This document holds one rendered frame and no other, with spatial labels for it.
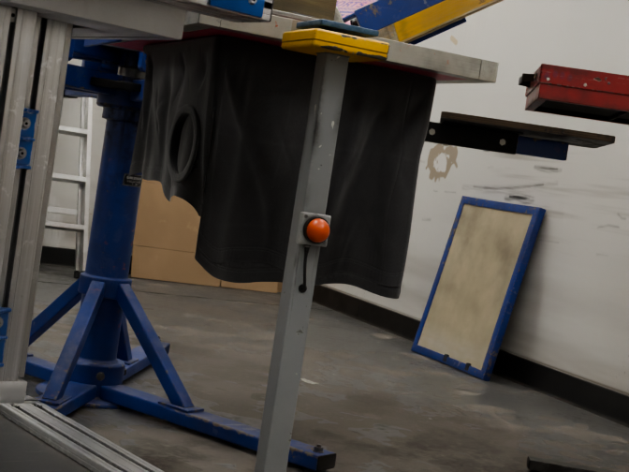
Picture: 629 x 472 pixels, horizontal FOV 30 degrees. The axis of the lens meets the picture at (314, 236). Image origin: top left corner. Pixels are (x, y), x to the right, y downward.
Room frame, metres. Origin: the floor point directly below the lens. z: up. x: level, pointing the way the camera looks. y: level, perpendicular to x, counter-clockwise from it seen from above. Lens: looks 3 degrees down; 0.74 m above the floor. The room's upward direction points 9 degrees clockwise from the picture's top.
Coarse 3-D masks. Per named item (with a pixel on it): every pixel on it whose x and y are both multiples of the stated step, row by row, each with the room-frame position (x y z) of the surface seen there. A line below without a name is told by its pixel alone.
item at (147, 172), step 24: (144, 48) 2.48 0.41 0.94; (168, 48) 2.31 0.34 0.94; (192, 48) 2.18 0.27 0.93; (168, 72) 2.32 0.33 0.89; (192, 72) 2.16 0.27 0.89; (144, 96) 2.46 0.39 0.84; (168, 96) 2.33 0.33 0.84; (192, 96) 2.14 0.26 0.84; (144, 120) 2.46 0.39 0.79; (168, 120) 2.28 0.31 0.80; (192, 120) 2.12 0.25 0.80; (144, 144) 2.46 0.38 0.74; (168, 144) 2.23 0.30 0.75; (192, 144) 2.15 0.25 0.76; (144, 168) 2.41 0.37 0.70; (168, 168) 2.21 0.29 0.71; (192, 168) 2.12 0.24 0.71; (168, 192) 2.26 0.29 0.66; (192, 192) 2.13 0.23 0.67
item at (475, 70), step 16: (192, 16) 1.98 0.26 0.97; (208, 16) 1.95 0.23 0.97; (272, 16) 2.00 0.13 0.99; (240, 32) 1.99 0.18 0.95; (256, 32) 1.99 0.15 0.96; (272, 32) 2.00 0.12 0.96; (400, 48) 2.10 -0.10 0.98; (416, 48) 2.11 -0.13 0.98; (400, 64) 2.11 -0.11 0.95; (416, 64) 2.11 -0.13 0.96; (432, 64) 2.13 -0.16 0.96; (448, 64) 2.14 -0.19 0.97; (464, 64) 2.16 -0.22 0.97; (480, 64) 2.17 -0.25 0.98; (496, 64) 2.18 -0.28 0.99; (464, 80) 2.22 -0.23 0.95; (480, 80) 2.17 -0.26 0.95
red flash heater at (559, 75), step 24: (552, 72) 3.05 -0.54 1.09; (576, 72) 3.04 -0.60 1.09; (600, 72) 3.03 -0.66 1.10; (528, 96) 3.43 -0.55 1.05; (552, 96) 3.05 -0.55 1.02; (576, 96) 3.04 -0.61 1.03; (600, 96) 3.04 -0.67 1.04; (624, 96) 3.03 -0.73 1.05; (600, 120) 3.45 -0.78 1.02; (624, 120) 3.44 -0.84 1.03
